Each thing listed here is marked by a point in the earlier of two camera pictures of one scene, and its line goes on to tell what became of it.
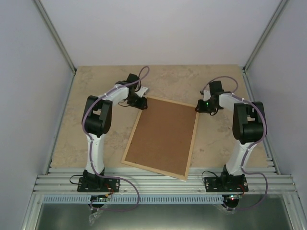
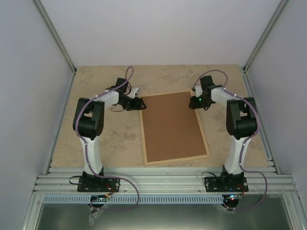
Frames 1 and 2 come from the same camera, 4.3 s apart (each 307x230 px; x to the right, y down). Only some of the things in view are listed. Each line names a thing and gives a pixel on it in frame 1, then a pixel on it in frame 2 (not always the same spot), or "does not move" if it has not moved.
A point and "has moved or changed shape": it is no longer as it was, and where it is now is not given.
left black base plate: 87,184 does not move
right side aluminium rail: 252,96 does not move
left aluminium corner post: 55,34 does not move
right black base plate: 230,183 does not move
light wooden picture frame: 162,138 has moved or changed shape
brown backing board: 163,137 has moved or changed shape
